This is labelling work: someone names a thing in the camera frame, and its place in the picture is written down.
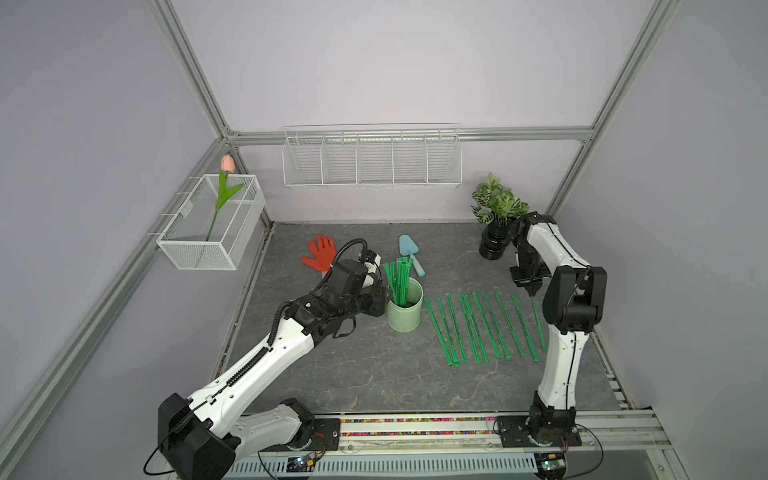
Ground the white mesh side basket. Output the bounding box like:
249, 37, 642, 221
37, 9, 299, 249
156, 173, 265, 271

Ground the pink artificial tulip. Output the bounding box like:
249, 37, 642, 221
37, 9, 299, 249
205, 154, 244, 241

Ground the bundle of green wrapped straws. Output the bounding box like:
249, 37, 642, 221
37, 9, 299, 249
383, 257, 412, 308

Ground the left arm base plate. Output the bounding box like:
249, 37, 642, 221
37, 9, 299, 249
265, 417, 341, 452

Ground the red work glove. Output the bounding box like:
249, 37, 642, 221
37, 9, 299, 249
300, 235, 337, 276

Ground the light blue garden trowel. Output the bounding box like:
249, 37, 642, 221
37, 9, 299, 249
398, 234, 426, 277

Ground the white vented cable duct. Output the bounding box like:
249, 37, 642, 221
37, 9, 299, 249
225, 452, 538, 479

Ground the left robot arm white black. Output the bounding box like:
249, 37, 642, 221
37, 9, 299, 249
157, 250, 389, 479

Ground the light green metal cup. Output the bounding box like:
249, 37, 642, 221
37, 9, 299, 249
386, 278, 424, 333

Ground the green straw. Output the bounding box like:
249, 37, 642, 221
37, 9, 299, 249
424, 298, 457, 367
530, 297, 547, 352
510, 292, 539, 363
459, 294, 488, 364
481, 291, 512, 361
446, 293, 467, 363
493, 289, 526, 359
472, 291, 502, 359
437, 297, 460, 367

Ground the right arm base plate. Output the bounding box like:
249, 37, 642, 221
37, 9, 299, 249
492, 415, 582, 450

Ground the aluminium front rail frame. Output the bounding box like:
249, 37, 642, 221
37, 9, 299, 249
230, 410, 688, 479

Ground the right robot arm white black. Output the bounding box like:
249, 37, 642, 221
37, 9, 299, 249
510, 212, 608, 445

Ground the white wire wall shelf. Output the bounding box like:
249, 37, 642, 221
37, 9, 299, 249
282, 123, 463, 189

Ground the green plant in black pot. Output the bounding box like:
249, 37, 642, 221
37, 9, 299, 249
471, 172, 529, 260

